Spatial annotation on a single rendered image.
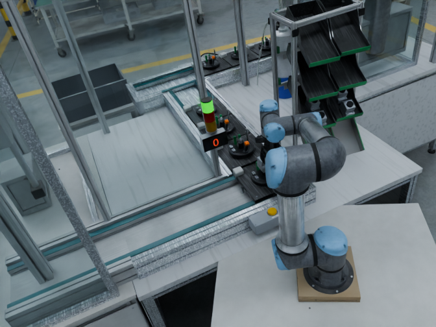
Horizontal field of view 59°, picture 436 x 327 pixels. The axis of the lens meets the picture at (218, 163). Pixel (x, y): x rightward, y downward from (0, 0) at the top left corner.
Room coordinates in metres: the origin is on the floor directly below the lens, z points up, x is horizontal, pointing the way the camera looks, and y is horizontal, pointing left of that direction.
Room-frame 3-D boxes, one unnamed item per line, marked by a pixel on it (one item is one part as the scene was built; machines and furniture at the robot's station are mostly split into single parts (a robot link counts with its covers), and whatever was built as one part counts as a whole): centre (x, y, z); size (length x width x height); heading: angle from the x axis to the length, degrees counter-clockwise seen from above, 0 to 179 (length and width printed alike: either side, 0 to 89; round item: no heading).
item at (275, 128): (1.24, -0.25, 1.37); 0.11 x 0.11 x 0.08; 87
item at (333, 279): (0.88, -0.35, 0.95); 0.15 x 0.15 x 0.10
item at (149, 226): (1.35, 0.08, 0.91); 0.84 x 0.28 x 0.10; 108
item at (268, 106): (1.34, -0.24, 1.37); 0.09 x 0.08 x 0.11; 177
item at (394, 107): (2.59, -1.22, 0.43); 1.11 x 0.68 x 0.86; 108
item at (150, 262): (1.19, 0.00, 0.91); 0.89 x 0.06 x 0.11; 108
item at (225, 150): (1.66, -0.14, 1.01); 0.24 x 0.24 x 0.13; 18
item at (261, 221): (1.19, -0.20, 0.93); 0.21 x 0.07 x 0.06; 108
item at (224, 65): (2.78, -0.08, 1.01); 0.24 x 0.24 x 0.13; 18
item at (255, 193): (1.42, -0.22, 0.96); 0.24 x 0.24 x 0.02; 18
